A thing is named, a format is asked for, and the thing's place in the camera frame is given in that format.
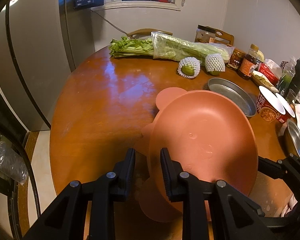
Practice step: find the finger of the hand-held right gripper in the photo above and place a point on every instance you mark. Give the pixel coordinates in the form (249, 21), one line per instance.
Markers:
(272, 167)

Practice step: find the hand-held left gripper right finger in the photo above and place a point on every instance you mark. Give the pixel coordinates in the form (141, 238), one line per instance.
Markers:
(166, 175)

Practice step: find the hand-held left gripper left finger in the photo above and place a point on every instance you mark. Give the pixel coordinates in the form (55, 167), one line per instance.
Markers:
(128, 171)

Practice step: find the pink bear-shaped plate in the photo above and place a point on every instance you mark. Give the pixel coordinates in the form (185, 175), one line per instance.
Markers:
(202, 135)
(160, 205)

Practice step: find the round metal plate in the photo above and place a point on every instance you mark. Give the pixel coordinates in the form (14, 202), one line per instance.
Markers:
(236, 92)

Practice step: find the metal bowl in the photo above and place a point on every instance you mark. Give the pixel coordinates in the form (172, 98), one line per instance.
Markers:
(296, 137)

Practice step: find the red instant noodle cup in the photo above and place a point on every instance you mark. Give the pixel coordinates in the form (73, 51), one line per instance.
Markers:
(286, 105)
(267, 111)

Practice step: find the clear plastic cup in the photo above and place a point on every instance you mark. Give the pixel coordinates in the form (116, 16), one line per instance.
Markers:
(292, 96)

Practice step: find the white plate with shredded vegetables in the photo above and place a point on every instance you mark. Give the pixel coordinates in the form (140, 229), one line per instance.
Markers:
(263, 81)

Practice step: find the green drink bottle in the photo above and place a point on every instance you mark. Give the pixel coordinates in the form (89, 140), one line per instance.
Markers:
(286, 78)

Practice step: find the black thermos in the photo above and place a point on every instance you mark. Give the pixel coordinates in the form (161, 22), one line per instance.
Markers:
(298, 77)

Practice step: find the red tissue pack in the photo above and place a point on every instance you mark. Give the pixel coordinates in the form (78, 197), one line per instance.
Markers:
(268, 71)

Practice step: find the brown sauce bottle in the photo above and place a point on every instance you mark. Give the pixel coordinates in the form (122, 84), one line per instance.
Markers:
(247, 66)

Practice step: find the green fruit in foam net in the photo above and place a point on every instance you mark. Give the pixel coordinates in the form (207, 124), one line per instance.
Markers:
(190, 66)
(215, 63)

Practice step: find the yellow onion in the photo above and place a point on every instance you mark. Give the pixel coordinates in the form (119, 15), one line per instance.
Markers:
(260, 55)

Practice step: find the chili sauce jar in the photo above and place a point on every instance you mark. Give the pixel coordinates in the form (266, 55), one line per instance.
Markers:
(236, 58)

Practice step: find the crumpled clear plastic bottle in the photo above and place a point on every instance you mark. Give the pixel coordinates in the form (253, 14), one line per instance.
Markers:
(8, 162)

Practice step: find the loose celery bunch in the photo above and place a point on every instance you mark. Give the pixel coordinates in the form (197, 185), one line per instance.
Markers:
(130, 47)

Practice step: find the bagged celery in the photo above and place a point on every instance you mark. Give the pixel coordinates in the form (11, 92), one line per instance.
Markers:
(185, 47)

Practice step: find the wooden chair with cutout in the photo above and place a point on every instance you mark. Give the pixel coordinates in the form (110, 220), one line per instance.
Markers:
(226, 38)

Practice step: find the curved-back wooden chair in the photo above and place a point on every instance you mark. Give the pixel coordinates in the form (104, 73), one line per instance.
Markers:
(142, 32)

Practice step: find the large clear jar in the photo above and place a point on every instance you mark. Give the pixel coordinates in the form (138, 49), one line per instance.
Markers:
(205, 35)

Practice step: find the grey refrigerator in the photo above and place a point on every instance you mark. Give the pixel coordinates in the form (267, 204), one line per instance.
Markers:
(30, 62)

